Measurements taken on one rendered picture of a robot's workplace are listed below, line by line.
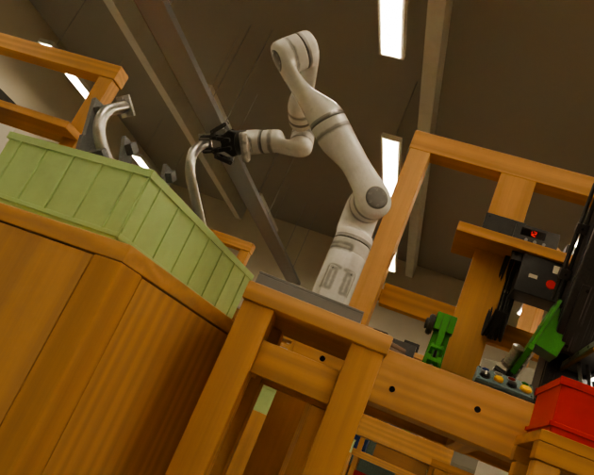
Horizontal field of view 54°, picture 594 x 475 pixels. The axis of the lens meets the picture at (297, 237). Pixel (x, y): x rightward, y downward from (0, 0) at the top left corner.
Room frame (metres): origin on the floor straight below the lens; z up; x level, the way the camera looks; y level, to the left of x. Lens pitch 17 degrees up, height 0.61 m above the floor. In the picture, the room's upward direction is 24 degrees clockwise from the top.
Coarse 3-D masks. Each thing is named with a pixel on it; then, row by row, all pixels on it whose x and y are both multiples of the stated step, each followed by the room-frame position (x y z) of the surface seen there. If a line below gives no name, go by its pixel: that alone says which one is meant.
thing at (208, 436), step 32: (256, 320) 1.21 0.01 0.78; (224, 352) 1.22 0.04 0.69; (256, 352) 1.21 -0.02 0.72; (288, 352) 1.21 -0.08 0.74; (352, 352) 1.18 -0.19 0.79; (224, 384) 1.21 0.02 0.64; (256, 384) 1.44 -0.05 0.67; (288, 384) 1.21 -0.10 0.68; (320, 384) 1.20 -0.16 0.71; (352, 384) 1.17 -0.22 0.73; (192, 416) 1.22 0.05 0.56; (224, 416) 1.21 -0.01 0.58; (352, 416) 1.17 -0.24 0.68; (192, 448) 1.21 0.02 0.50; (224, 448) 1.45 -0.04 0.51; (320, 448) 1.17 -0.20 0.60
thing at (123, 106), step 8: (120, 96) 1.41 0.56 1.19; (128, 96) 1.40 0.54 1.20; (112, 104) 1.36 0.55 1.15; (120, 104) 1.38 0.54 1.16; (128, 104) 1.41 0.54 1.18; (104, 112) 1.33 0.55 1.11; (112, 112) 1.36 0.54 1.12; (120, 112) 1.39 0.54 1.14; (128, 112) 1.42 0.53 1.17; (96, 120) 1.33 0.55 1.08; (104, 120) 1.33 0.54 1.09; (96, 128) 1.33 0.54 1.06; (104, 128) 1.33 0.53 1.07; (96, 136) 1.33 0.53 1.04; (104, 136) 1.34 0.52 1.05; (96, 144) 1.34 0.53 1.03; (104, 144) 1.34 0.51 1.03
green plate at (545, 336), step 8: (552, 312) 1.68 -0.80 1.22; (544, 320) 1.70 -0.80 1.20; (552, 320) 1.69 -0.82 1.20; (544, 328) 1.69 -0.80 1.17; (552, 328) 1.69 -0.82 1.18; (536, 336) 1.69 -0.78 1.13; (544, 336) 1.70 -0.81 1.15; (552, 336) 1.69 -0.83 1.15; (560, 336) 1.68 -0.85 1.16; (536, 344) 1.70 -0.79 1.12; (544, 344) 1.69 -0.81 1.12; (552, 344) 1.69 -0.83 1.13; (560, 344) 1.68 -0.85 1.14; (536, 352) 1.77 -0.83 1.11; (544, 352) 1.72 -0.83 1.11; (552, 352) 1.69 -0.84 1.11
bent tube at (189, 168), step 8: (200, 136) 1.71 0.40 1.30; (200, 144) 1.66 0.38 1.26; (208, 144) 1.71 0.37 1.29; (192, 152) 1.64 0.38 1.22; (192, 160) 1.63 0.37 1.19; (192, 168) 1.64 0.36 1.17; (192, 176) 1.65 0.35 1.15; (192, 184) 1.66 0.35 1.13; (192, 192) 1.68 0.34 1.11; (192, 200) 1.69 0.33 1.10; (200, 200) 1.70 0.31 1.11; (192, 208) 1.72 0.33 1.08; (200, 208) 1.71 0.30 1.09; (200, 216) 1.73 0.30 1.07
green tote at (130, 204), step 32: (0, 160) 1.29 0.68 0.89; (32, 160) 1.25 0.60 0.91; (64, 160) 1.22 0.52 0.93; (96, 160) 1.18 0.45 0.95; (0, 192) 1.27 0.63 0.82; (32, 192) 1.23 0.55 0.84; (64, 192) 1.20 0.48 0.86; (96, 192) 1.17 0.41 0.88; (128, 192) 1.14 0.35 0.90; (160, 192) 1.17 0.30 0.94; (96, 224) 1.16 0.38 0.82; (128, 224) 1.14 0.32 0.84; (160, 224) 1.23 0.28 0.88; (192, 224) 1.33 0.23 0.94; (160, 256) 1.28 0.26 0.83; (192, 256) 1.38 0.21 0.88; (224, 256) 1.51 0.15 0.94; (192, 288) 1.44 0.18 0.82; (224, 288) 1.58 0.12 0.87
